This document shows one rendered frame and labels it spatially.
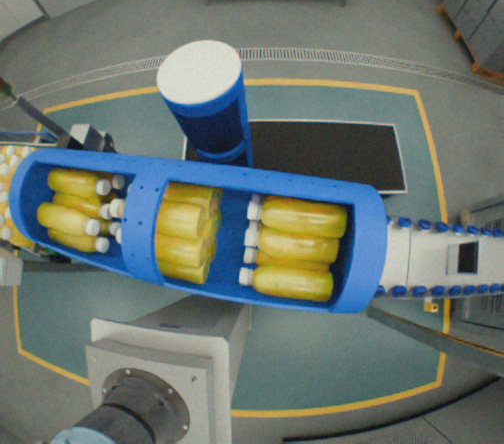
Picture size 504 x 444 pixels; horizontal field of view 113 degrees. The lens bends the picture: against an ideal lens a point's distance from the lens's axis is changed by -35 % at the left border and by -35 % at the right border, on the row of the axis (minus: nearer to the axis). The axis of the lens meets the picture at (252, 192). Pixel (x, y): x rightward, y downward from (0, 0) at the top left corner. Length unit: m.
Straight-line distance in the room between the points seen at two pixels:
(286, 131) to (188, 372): 1.50
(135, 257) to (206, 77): 0.56
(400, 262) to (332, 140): 1.10
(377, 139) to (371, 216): 1.42
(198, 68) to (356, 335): 1.73
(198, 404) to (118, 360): 0.17
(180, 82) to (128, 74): 1.80
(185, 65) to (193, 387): 0.86
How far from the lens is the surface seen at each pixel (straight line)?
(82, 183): 0.69
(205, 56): 0.88
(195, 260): 0.51
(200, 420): 0.54
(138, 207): 0.47
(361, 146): 1.78
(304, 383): 1.88
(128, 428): 0.44
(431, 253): 0.89
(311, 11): 2.95
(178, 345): 0.55
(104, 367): 0.57
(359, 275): 0.45
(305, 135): 1.70
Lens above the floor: 1.64
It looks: 75 degrees down
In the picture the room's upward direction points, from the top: 10 degrees counter-clockwise
